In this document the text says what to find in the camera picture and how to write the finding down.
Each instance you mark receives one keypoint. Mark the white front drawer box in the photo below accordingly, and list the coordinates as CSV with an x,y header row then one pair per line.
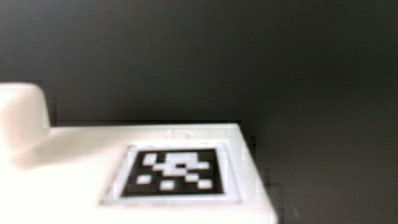
x,y
157,174

